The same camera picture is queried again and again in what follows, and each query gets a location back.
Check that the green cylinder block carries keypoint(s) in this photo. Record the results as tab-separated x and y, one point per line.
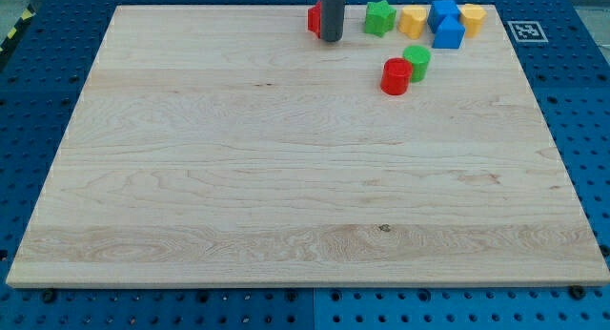
419	57

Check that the green star block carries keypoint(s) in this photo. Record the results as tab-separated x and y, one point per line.
379	18

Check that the white fiducial marker tag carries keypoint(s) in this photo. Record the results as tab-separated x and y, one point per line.
525	31

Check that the red block behind rod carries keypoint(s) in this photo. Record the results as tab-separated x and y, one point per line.
314	19

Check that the blue triangle block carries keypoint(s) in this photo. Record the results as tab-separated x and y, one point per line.
449	35

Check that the blue cube block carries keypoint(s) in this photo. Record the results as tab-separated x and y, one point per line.
439	10

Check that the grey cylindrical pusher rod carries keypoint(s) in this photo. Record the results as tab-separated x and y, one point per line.
332	20

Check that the red cylinder block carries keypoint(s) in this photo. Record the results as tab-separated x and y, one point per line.
396	76

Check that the black bolt right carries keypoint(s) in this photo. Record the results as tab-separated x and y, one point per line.
577	292

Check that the yellow hexagon block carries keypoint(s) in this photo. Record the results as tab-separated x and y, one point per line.
472	18

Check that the black bolt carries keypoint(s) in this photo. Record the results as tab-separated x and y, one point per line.
577	292
49	296

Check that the black bolt left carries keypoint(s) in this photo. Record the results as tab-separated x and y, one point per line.
49	296

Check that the yellow heart block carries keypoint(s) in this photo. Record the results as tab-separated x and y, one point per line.
412	20

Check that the light wooden board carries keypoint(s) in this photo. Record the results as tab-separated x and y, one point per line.
227	146

